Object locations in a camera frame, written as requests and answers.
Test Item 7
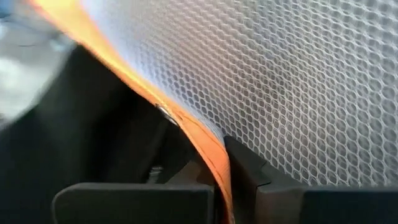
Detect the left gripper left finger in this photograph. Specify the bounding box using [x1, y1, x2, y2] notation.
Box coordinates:
[51, 160, 216, 224]

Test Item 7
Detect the white mesh pouch orange trim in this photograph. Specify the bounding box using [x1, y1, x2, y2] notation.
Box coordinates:
[24, 0, 398, 224]

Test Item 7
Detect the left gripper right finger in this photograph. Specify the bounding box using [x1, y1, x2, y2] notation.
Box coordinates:
[223, 135, 398, 224]

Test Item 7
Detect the black backpack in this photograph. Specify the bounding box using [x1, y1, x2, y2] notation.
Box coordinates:
[0, 45, 203, 224]

